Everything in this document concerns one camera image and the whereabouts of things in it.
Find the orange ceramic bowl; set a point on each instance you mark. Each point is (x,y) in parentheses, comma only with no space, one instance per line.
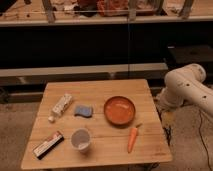
(119,110)

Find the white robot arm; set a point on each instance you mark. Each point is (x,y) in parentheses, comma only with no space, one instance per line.
(186,83)

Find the blue sponge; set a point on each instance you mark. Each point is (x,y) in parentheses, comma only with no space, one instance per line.
(84,111)

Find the white toothpaste tube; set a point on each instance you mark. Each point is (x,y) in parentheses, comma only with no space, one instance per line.
(60,107)

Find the wooden table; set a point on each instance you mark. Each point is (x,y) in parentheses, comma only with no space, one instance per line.
(108,143)

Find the orange carrot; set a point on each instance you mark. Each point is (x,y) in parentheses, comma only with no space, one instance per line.
(132,137)

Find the white plastic cup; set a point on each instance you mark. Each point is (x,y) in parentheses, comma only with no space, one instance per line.
(81,140)

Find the black box in background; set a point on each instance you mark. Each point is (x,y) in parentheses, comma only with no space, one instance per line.
(184,55)

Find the red object on shelf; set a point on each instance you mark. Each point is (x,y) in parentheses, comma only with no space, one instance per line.
(112,7)

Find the black red flat box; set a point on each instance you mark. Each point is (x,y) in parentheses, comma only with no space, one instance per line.
(47,145)

